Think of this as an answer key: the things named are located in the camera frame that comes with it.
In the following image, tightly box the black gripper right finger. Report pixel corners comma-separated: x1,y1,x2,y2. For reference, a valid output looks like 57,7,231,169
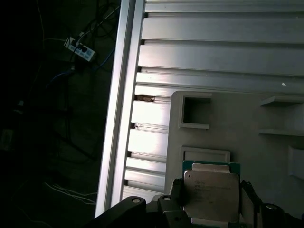
240,180,304,228

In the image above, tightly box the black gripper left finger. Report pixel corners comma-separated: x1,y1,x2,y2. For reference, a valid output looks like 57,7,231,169
94,178,191,228

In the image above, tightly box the silver CPU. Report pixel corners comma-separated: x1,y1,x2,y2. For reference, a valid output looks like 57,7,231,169
181,160,242,225

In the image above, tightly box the grey parts rack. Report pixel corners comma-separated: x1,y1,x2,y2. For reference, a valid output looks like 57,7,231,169
163,89,304,228

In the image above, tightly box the white power strip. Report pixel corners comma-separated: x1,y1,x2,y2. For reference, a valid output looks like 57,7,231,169
63,36,96,63

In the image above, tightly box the blue floor cable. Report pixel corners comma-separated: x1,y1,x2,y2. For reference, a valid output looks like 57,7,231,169
45,47,117,90

